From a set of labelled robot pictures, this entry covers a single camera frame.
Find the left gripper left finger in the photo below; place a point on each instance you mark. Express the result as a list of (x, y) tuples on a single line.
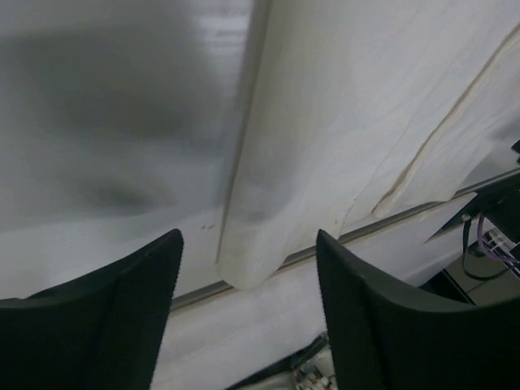
[(102, 330)]

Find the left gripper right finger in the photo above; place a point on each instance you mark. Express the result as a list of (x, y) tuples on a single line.
[(387, 334)]

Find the white t shirt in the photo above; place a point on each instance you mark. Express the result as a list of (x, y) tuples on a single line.
[(362, 109)]

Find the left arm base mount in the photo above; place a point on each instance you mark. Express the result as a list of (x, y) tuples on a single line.
[(486, 231)]

